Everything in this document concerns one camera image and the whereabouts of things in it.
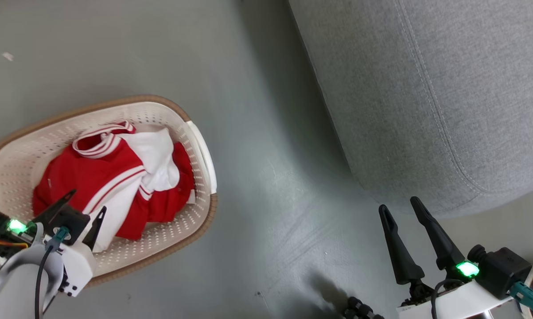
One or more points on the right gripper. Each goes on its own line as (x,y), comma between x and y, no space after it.
(461,299)

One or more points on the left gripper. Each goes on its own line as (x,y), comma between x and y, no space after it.
(78,266)

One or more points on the red white striped jersey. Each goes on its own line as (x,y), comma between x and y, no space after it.
(89,177)

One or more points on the plain red garment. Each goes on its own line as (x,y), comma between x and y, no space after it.
(177,204)

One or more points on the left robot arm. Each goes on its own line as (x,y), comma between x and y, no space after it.
(13,292)

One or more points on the white perforated brown-rimmed laundry basket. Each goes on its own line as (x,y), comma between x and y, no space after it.
(169,248)

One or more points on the grey fabric sofa seat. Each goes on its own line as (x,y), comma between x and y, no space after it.
(426,88)

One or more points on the small white paper scrap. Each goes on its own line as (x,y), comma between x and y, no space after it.
(8,56)

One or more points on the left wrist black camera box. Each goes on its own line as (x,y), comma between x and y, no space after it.
(70,221)

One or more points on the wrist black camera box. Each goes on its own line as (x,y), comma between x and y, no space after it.
(505,270)
(70,221)

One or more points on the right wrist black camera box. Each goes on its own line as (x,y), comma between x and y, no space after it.
(505,270)

